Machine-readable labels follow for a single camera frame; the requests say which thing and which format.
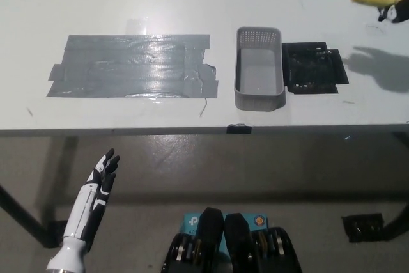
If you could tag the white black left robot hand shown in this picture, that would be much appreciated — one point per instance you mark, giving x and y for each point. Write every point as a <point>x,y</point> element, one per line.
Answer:
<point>89,202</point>

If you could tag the grey perforated plastic basket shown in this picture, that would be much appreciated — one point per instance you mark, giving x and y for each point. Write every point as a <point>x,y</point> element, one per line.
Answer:
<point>259,97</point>

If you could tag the black tape patch on desk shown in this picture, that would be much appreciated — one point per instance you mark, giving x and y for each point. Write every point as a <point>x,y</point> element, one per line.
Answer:
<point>310,65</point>

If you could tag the black metal table leg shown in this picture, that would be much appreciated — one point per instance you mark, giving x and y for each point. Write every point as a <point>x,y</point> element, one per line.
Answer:
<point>22,215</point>

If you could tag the grey duct tape patch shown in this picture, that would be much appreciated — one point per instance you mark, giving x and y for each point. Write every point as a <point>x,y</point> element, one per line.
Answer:
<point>128,68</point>

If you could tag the black robot torso teal top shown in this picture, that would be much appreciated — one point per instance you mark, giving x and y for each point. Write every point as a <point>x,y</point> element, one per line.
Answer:
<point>233,247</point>

